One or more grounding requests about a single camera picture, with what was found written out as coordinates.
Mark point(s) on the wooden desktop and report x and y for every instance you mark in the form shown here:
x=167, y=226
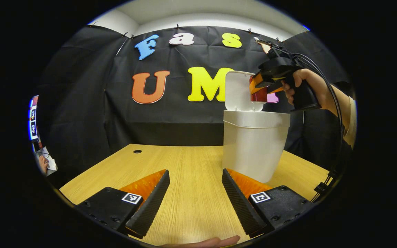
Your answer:
x=191, y=179

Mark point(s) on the white desktop garbage bin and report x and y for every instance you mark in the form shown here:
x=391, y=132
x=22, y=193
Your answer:
x=253, y=144

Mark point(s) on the red pop can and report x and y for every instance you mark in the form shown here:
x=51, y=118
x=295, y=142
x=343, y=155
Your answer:
x=258, y=95

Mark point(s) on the white paper sheet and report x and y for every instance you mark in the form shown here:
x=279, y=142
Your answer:
x=52, y=167

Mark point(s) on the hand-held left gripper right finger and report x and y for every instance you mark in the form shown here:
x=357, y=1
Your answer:
x=240, y=205

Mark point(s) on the black backdrop cloth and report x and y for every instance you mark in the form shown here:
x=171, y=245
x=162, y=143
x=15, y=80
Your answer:
x=81, y=120

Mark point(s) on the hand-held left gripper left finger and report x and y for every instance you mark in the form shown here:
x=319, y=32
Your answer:
x=152, y=203

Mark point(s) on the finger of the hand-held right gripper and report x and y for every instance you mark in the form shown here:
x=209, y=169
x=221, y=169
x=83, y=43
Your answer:
x=275, y=90
x=255, y=84

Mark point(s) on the computer monitor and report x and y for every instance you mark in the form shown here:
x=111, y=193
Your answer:
x=33, y=119

